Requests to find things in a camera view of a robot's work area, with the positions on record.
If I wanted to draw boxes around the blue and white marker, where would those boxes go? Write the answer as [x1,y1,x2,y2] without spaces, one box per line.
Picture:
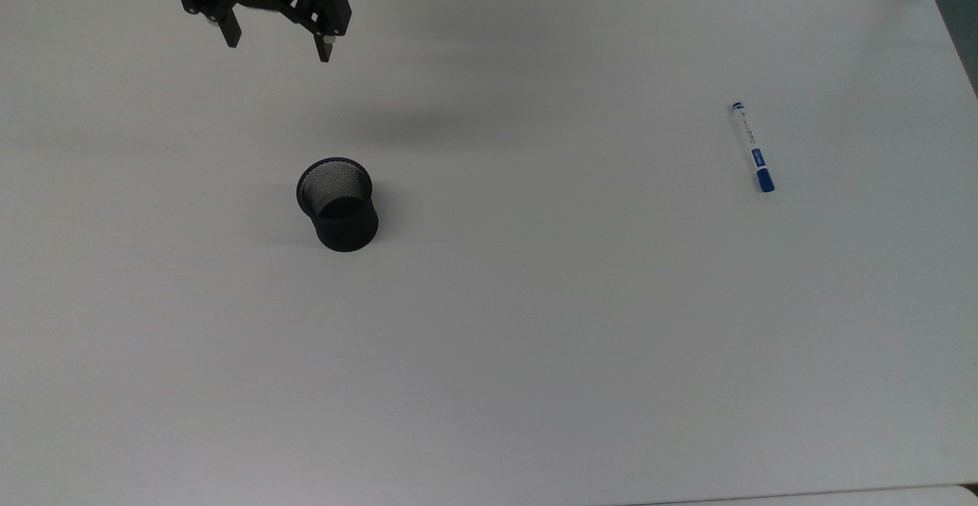
[730,102,776,193]

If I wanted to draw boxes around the black mesh pen cup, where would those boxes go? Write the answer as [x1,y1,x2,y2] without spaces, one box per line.
[296,157,381,253]

